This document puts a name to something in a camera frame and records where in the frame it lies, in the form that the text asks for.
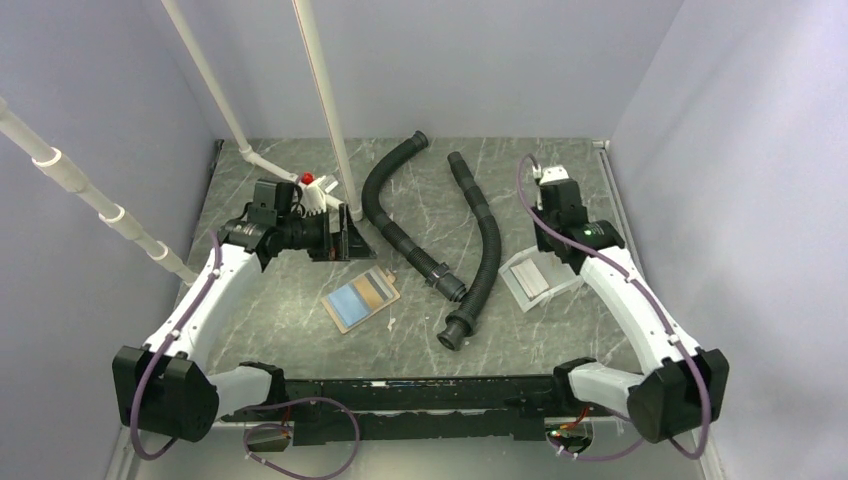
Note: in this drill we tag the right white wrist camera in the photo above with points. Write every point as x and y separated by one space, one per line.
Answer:
550 175

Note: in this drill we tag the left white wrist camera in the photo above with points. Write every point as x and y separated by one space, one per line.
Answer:
317 195

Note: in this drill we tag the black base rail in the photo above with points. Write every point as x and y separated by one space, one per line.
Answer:
521 407

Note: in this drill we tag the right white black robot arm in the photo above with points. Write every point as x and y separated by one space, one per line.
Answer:
681 385

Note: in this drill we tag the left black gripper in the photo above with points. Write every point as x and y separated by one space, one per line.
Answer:
343 245

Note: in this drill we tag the tan leather card holder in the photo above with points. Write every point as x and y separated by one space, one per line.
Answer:
346 308

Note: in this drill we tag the gold VIP card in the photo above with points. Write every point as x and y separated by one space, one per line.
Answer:
371 291

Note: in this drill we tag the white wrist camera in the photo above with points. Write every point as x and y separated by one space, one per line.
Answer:
317 195
550 175

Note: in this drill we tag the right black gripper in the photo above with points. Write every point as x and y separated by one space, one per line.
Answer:
542 243

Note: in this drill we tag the stack of cards in tray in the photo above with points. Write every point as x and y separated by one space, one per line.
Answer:
530 278

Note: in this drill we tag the clear plastic card tray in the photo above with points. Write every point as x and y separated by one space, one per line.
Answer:
560 277

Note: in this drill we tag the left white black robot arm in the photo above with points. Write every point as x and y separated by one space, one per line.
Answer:
163 387

